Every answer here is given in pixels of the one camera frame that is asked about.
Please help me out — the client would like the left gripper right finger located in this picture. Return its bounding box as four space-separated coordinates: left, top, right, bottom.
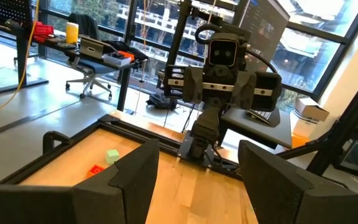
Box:
237 139 358 224

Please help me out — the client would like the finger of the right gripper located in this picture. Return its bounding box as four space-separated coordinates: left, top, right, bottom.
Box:
181 66 204 104
239 70 258 110

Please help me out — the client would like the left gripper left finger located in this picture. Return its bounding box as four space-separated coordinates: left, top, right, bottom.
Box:
0 138 161 224

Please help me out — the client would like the orange toy block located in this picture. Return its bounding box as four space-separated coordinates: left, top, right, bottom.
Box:
86 164 106 179

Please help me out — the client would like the mint green toy block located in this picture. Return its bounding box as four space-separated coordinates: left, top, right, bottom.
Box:
104 149 121 166

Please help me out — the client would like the black keyboard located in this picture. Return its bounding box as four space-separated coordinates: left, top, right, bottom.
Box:
246 108 275 128

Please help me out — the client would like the black bag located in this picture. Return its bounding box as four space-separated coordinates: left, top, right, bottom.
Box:
145 92 179 110

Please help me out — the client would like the gray side table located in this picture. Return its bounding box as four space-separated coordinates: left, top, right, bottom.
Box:
219 106 293 149

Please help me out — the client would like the white storage box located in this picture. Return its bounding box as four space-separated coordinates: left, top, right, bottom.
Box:
290 110 318 139

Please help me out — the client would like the white cardboard box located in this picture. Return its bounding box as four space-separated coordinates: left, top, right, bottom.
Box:
293 96 331 123

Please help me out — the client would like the large black monitor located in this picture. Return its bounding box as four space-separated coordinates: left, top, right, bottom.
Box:
239 0 291 73

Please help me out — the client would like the white box with orange parts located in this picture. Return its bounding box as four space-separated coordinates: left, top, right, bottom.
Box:
102 50 135 68

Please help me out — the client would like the office chair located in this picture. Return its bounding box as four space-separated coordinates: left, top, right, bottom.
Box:
65 30 114 100

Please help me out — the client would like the gray laptop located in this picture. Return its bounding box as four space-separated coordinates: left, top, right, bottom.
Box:
78 36 106 60

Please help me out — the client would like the dark jacket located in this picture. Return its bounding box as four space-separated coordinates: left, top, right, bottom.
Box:
68 12 99 40

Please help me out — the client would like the yellow canister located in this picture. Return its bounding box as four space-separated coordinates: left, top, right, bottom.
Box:
65 21 80 45

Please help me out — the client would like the red box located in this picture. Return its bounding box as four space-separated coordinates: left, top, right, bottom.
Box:
32 21 55 44

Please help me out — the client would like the black desk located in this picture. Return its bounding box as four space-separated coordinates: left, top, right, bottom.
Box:
0 18 142 112

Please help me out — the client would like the black pegboard panel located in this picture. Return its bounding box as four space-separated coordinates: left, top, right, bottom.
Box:
0 0 33 28

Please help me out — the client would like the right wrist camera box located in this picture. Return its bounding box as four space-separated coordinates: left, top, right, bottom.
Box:
208 37 239 68

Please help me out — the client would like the black upright frame post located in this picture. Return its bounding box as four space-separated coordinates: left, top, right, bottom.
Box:
165 0 194 68

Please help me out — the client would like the black table handle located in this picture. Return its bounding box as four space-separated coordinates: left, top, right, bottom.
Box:
42 130 75 156

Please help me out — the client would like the black table edge rail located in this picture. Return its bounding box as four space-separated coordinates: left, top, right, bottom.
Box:
0 113 245 186

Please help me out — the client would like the black diagonal frame post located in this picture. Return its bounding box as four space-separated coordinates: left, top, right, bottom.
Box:
277 62 358 177

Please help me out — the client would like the yellow hanging cable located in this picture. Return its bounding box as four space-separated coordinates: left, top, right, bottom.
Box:
0 0 40 113

